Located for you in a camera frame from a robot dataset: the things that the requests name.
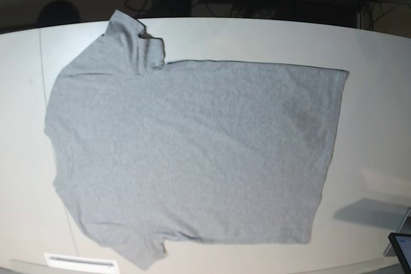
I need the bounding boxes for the black tablet screen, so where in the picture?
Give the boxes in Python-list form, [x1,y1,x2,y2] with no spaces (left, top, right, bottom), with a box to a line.
[396,237,410,274]

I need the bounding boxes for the grey tablet stand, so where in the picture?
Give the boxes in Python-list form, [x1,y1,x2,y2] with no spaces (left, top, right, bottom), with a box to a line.
[383,208,410,257]

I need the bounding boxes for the grey T-shirt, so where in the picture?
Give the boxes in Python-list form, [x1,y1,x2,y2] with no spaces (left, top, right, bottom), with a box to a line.
[45,12,348,270]

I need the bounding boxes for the white label strip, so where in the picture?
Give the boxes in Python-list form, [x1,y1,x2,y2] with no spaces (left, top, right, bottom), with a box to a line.
[44,253,119,273]

